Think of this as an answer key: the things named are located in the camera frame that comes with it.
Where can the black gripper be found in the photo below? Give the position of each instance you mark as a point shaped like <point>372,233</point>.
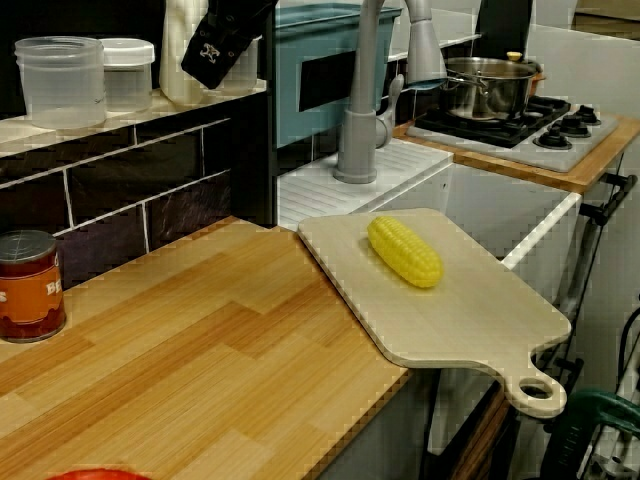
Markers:
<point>240,7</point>

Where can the yellow toy corn cob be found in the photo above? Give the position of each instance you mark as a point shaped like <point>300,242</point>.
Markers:
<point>405,252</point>

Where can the orange beans can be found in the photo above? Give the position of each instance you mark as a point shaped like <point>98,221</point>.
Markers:
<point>30,295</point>

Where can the white plastic jug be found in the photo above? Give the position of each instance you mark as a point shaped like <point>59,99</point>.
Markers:
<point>175,60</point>

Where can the teal plastic bin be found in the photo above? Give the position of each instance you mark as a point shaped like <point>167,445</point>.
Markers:
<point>325,40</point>

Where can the grey toy faucet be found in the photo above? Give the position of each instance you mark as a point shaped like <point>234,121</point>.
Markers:
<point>360,140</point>

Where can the open clear plastic jar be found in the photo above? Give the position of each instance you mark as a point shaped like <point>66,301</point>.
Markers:
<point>60,85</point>

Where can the white toy sink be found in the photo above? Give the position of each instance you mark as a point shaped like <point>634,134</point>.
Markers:
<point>400,160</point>

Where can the steel cooking pot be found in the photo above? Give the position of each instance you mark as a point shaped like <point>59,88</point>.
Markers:
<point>495,90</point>

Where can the black upright panel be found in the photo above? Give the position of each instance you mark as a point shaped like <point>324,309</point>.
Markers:
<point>505,25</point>

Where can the black burner grate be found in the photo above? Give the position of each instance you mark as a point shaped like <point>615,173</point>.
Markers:
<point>500,131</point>

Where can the black stove knob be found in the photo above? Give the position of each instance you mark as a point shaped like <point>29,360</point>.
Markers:
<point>552,140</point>
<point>587,116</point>
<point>570,127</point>

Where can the grey toy stove top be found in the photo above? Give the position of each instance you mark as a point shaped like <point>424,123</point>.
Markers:
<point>550,157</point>

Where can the light wooden cutting board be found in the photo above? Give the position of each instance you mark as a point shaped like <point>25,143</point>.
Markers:
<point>475,330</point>

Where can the red plate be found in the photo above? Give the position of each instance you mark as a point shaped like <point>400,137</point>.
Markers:
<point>95,475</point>

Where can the green clamp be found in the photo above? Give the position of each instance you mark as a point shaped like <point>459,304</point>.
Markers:
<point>585,415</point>

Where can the black vertical post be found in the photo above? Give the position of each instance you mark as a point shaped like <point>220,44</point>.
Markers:
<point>270,150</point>

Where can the aluminium frame rail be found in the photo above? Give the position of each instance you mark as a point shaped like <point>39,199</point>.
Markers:
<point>612,457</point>

